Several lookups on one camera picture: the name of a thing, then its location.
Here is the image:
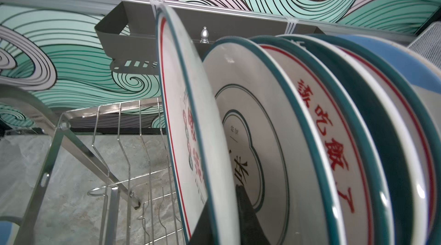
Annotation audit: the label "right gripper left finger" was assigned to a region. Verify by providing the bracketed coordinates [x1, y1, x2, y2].
[188, 203, 215, 245]

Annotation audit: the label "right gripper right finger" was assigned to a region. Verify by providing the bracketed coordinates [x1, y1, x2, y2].
[235, 185, 270, 245]

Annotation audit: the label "white plate red characters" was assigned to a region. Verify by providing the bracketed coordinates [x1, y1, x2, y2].
[156, 4, 241, 245]

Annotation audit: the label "white plate green clover outline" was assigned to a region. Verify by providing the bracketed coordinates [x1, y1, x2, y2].
[203, 37, 347, 245]

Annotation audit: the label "orange sunburst plate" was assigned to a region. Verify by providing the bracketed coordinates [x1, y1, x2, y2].
[252, 35, 395, 245]
[316, 34, 441, 245]

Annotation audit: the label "green red rimmed plate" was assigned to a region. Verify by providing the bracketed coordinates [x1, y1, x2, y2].
[283, 34, 428, 245]

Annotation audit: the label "blue striped plate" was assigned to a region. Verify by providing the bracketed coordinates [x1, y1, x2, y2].
[340, 35, 441, 127]
[0, 221, 20, 245]

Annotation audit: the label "steel two-tier dish rack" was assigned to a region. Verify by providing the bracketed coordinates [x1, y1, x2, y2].
[0, 84, 187, 245]

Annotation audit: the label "black wall shelf basket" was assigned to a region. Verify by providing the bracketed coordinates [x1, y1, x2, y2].
[95, 1, 323, 75]

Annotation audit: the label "clear mesh wall bin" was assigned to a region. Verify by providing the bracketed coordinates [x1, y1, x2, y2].
[408, 21, 441, 69]

